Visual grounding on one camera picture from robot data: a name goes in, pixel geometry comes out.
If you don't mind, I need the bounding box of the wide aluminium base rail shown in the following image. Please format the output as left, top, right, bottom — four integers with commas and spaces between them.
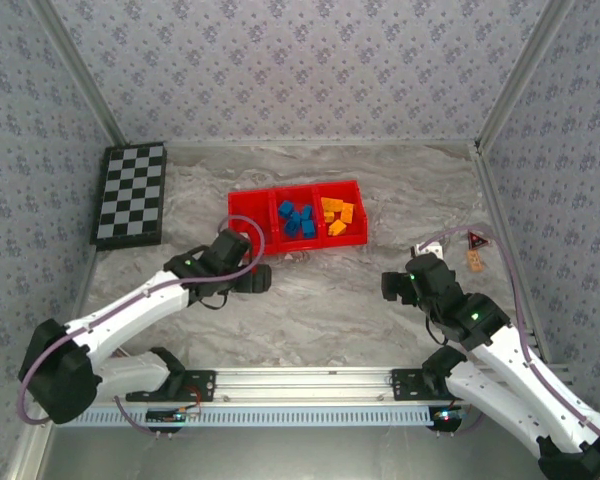
94, 366, 580, 406

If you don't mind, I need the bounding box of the slotted white cable duct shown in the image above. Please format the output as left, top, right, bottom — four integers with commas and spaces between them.
77, 404, 464, 429

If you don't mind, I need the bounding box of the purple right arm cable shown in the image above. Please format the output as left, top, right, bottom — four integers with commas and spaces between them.
417, 225, 600, 446

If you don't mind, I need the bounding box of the aluminium frame post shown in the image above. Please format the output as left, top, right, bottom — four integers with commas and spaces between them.
29, 0, 129, 146
477, 0, 579, 151

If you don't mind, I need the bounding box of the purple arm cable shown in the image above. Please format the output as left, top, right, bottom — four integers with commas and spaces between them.
417, 225, 600, 446
17, 214, 267, 439

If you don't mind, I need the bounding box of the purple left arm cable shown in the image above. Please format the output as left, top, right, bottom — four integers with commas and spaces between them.
17, 214, 267, 439

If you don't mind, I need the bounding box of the small circuit board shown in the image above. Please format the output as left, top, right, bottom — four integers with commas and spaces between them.
146, 407, 202, 426
429, 405, 469, 430

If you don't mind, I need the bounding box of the black grey checkerboard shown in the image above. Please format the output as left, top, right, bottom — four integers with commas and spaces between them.
89, 142, 169, 251

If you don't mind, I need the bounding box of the aluminium table edge rail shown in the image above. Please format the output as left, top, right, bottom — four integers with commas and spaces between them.
469, 142, 554, 366

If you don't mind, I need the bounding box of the grey metal sheet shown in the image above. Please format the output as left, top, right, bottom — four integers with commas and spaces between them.
9, 424, 546, 480

